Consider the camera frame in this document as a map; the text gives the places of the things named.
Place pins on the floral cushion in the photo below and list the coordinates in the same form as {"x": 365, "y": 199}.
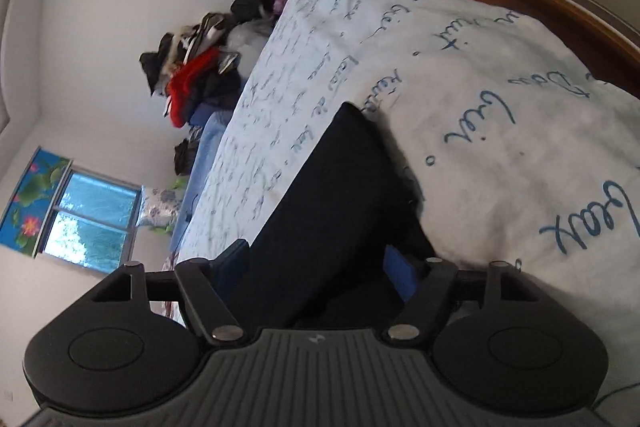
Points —
{"x": 157, "y": 207}

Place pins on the dark bag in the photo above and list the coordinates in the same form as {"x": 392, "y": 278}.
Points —
{"x": 183, "y": 157}

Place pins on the green plastic chair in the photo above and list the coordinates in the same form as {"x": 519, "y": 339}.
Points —
{"x": 178, "y": 182}

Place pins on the black pants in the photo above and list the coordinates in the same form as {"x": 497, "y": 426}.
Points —
{"x": 340, "y": 207}

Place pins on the window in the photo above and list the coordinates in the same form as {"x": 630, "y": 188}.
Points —
{"x": 95, "y": 222}

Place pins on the blue lotus print curtain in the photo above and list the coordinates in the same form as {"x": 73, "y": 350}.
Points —
{"x": 30, "y": 202}

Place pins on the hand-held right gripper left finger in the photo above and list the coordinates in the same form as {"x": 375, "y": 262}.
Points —
{"x": 234, "y": 264}

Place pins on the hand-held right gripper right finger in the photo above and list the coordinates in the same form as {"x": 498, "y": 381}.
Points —
{"x": 398, "y": 269}

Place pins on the pile of clothes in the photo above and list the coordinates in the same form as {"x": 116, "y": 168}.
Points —
{"x": 200, "y": 72}

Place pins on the white script-print bedspread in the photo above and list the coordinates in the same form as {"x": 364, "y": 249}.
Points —
{"x": 500, "y": 107}

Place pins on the black backpack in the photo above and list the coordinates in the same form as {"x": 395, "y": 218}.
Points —
{"x": 250, "y": 4}

